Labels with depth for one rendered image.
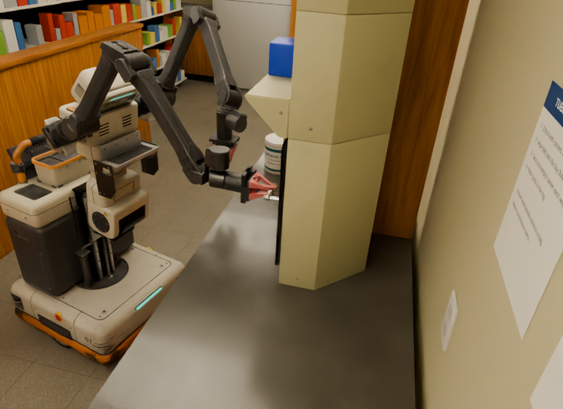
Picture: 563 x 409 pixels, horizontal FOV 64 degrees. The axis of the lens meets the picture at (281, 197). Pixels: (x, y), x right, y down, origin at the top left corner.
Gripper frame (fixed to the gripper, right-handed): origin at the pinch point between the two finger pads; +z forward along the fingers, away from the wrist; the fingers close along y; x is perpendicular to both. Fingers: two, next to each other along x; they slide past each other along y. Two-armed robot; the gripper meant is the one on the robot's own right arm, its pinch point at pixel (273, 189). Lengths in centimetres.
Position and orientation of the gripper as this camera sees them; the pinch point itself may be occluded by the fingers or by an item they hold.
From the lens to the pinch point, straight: 132.5
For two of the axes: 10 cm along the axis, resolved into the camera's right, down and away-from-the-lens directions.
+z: 9.6, 2.0, -2.0
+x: 2.8, -5.0, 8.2
